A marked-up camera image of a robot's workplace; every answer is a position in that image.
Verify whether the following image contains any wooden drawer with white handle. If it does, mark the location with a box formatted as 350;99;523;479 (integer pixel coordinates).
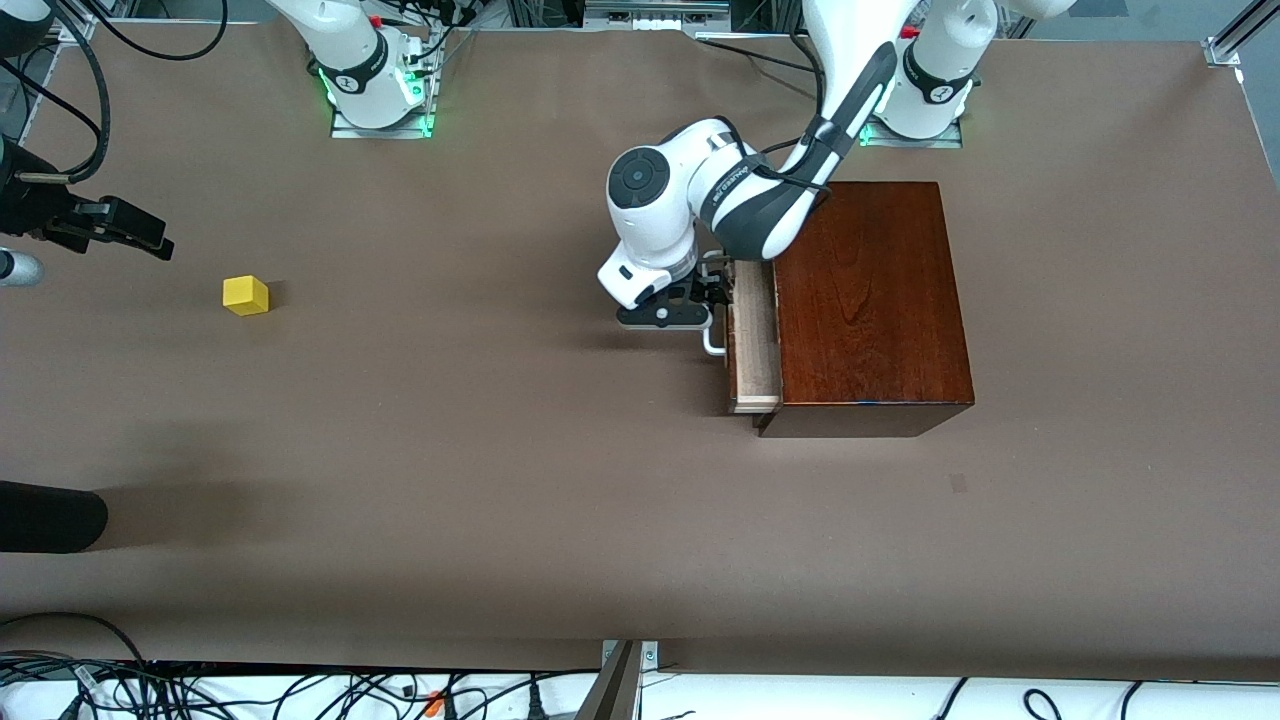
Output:
700;250;784;415

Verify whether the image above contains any yellow cube block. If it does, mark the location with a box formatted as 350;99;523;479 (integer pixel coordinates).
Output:
222;275;271;318

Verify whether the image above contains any dark brown wooden cabinet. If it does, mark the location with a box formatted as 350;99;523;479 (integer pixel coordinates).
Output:
752;181;976;439

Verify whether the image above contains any black rounded cylinder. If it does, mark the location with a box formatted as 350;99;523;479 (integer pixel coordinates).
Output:
0;480;109;554

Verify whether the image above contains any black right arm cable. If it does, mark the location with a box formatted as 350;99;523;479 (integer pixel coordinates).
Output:
0;0;115;186

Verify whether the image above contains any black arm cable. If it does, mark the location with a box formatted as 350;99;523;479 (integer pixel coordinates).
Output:
715;115;836;191
0;0;115;186

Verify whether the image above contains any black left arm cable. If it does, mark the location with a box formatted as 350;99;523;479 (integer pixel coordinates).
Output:
715;115;836;191

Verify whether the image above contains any black looping cable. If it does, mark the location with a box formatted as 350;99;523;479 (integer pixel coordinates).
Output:
95;0;229;62

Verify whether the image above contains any aluminium frame profile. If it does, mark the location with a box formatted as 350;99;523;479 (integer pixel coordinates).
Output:
1203;0;1280;69
55;0;136;43

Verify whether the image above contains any long black table cable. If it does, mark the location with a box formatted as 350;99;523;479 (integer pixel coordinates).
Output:
693;33;819;77

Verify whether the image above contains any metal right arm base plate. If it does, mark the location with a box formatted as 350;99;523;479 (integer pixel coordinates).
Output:
330;28;439;140

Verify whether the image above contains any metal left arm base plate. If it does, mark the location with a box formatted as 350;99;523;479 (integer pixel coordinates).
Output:
853;55;966;150

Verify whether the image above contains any metal bracket with strut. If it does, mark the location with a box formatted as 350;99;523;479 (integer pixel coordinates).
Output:
575;640;661;720

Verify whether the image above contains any tangled black cable bundle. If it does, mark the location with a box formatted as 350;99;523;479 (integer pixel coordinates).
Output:
0;612;601;720

